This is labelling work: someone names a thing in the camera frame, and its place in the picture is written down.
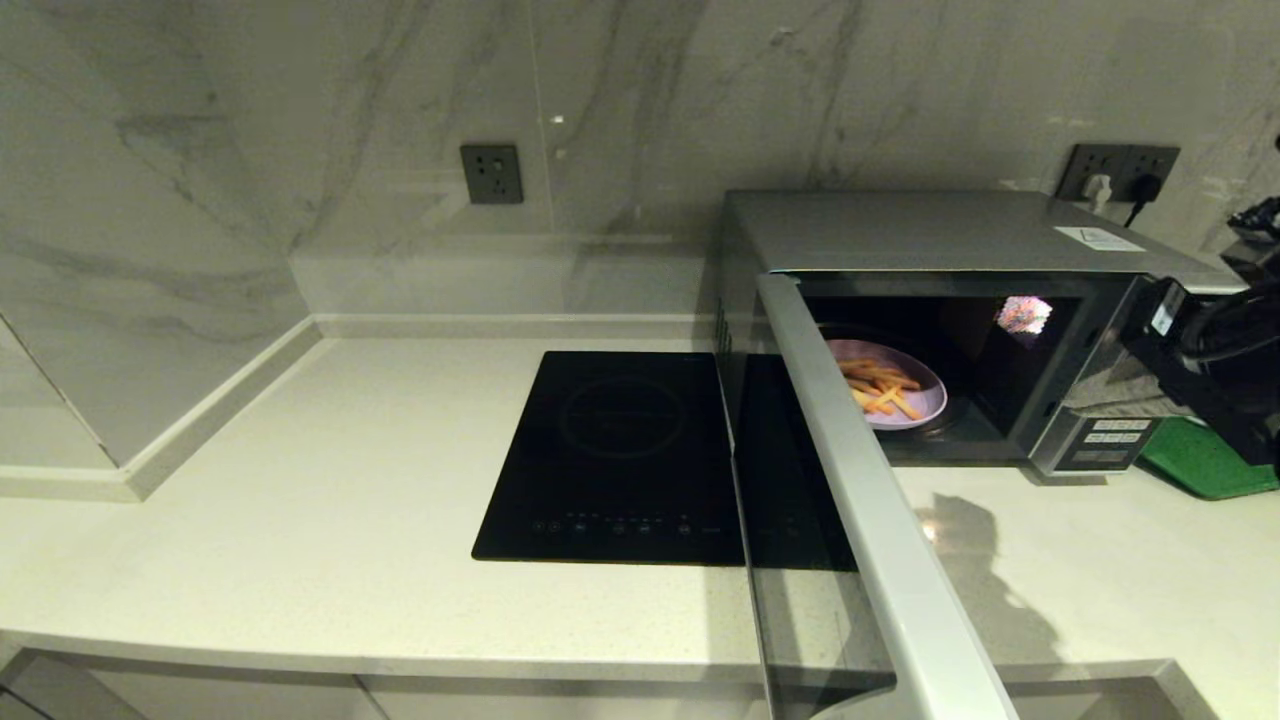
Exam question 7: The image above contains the beige cabinet corner panel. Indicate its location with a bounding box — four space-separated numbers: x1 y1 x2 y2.
0 650 151 720

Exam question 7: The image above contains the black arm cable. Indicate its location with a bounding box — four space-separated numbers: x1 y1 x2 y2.
1180 285 1280 363

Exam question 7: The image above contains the beige cabinet door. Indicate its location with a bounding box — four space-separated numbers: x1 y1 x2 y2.
1000 680 1216 720
90 668 391 720
358 675 773 720

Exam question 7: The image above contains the grey wall socket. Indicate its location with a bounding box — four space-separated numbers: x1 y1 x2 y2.
1120 147 1181 204
460 145 524 207
1058 145 1123 204

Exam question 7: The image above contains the black glass microwave door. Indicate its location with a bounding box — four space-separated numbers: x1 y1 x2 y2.
733 272 1019 720

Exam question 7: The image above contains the silver microwave oven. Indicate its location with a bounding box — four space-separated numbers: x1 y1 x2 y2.
715 190 1251 476

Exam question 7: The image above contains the purple plate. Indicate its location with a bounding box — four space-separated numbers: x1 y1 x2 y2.
825 338 949 431

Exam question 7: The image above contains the black plug with cable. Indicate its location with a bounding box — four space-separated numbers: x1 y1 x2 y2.
1122 176 1163 229

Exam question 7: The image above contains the green plastic tray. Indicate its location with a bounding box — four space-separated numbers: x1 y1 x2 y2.
1140 418 1280 501

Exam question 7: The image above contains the black induction cooktop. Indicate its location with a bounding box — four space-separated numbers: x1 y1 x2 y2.
472 350 747 567

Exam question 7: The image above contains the white sticker label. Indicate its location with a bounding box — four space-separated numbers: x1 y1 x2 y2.
1053 226 1146 253

